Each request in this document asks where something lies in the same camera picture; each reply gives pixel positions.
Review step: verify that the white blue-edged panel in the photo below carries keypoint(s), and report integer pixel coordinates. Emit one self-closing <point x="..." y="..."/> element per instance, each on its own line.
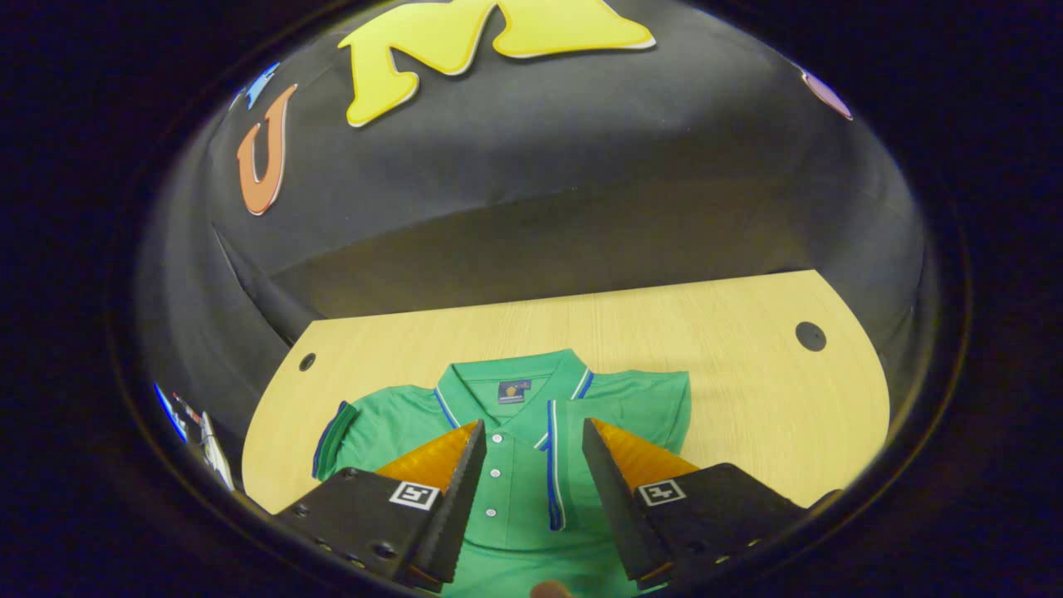
<point x="216" y="457"/>

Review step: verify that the green T-shirt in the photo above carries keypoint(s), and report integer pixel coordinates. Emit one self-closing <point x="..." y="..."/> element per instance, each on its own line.
<point x="523" y="540"/>

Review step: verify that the black backdrop cloth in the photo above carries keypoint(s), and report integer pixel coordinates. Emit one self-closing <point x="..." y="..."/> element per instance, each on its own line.
<point x="581" y="166"/>

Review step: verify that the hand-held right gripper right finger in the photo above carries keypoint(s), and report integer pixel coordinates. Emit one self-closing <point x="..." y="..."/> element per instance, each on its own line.
<point x="619" y="515"/>

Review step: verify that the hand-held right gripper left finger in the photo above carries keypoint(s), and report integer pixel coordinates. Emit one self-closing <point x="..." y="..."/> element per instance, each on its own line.
<point x="457" y="515"/>

